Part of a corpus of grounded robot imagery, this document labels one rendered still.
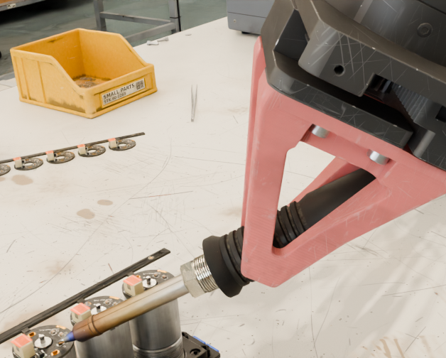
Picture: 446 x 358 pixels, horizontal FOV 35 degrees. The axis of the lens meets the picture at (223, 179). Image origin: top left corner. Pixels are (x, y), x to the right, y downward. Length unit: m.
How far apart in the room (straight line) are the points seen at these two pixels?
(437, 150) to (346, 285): 0.23
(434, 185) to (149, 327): 0.16
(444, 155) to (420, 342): 0.19
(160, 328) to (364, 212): 0.13
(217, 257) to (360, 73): 0.10
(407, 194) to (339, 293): 0.20
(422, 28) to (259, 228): 0.09
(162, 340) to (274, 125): 0.15
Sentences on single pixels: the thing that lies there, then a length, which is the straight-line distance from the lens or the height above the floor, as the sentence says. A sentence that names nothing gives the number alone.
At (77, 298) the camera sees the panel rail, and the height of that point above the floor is 0.81.
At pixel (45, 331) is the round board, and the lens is 0.32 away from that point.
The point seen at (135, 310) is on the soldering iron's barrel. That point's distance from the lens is 0.29.
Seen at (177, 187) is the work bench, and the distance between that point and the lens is 0.57.
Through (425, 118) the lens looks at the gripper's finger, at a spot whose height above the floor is 0.92.
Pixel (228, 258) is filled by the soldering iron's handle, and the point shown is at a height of 0.85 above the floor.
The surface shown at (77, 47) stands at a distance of 0.87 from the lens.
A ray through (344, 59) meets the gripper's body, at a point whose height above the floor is 0.94.
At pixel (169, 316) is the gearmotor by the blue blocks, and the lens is 0.33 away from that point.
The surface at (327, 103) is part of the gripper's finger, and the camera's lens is 0.21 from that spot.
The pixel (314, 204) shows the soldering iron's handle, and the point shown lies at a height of 0.87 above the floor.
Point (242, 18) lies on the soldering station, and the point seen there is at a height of 0.78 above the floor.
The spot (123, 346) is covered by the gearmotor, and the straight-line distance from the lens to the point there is 0.32.
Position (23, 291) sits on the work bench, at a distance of 0.47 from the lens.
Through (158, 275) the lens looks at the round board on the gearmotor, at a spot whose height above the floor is 0.81.
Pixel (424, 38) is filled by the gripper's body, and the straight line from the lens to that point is 0.22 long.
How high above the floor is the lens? 0.99
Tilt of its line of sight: 25 degrees down
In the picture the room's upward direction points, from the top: 4 degrees counter-clockwise
